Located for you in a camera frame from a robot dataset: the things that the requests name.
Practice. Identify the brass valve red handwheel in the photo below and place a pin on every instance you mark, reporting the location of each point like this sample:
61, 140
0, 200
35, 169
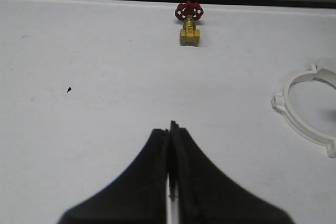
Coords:
189, 13

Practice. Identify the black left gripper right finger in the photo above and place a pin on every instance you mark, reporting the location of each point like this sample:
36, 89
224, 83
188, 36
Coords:
206, 194

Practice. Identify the white half pipe clamp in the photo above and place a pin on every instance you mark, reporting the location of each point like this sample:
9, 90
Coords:
281, 103
323, 73

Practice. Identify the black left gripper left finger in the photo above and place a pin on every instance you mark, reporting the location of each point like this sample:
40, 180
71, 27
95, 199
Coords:
138, 195

